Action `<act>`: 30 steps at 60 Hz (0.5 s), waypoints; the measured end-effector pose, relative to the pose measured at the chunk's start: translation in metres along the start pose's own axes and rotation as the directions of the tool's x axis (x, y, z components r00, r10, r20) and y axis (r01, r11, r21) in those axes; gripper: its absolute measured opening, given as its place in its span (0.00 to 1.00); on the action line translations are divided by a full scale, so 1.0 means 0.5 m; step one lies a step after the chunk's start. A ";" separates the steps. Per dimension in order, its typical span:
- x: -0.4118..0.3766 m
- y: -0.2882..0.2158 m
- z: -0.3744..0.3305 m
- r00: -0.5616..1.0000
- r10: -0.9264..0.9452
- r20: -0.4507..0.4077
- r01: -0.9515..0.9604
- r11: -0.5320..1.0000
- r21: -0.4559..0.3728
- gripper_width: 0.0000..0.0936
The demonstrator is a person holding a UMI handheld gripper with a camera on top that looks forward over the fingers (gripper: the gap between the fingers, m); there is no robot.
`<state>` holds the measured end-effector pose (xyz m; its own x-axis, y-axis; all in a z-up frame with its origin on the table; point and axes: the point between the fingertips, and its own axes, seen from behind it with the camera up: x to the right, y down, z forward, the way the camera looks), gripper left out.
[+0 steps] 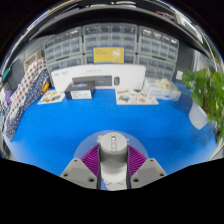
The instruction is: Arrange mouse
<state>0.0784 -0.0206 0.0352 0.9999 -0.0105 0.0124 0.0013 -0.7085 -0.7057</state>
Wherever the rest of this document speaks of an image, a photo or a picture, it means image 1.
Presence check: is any teal object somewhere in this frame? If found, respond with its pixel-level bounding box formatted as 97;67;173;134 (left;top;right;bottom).
1;67;11;81

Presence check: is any purple plastic object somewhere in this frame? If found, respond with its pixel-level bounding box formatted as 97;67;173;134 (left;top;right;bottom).
3;90;13;106

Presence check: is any yellow plastic object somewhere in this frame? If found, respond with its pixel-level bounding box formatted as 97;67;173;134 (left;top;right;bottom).
41;81;50;94

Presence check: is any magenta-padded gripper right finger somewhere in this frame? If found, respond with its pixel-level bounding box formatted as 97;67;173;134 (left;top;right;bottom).
125;144;168;190

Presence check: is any white wall outlet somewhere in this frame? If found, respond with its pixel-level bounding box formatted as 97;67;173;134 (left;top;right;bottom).
175;69;185;82

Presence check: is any red blue checkered cloth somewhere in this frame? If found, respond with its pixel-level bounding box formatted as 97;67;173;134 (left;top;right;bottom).
9;58;46;111

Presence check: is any white tissue box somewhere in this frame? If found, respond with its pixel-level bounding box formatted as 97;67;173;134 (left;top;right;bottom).
143;78;183;102

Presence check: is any white woven basket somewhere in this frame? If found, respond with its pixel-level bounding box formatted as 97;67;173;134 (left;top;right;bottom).
23;50;44;73

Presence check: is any small black box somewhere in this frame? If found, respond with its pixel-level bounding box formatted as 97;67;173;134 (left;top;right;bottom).
64;82;96;100

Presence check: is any green leafy plant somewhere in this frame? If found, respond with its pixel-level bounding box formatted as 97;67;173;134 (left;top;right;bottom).
181;68;224;141

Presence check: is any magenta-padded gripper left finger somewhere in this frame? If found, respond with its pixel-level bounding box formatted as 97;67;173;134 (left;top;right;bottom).
59;143;102;190

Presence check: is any long white keyboard box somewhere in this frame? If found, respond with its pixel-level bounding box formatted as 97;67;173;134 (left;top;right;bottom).
50;63;147;93

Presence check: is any white plant pot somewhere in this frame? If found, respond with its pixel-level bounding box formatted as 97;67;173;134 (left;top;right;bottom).
188;101;209;131

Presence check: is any yellow and blue box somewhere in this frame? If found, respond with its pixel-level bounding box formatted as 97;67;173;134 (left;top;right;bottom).
93;46;125;64

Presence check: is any grey computer mouse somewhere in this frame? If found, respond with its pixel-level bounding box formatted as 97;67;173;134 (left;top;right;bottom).
99;132;129;184

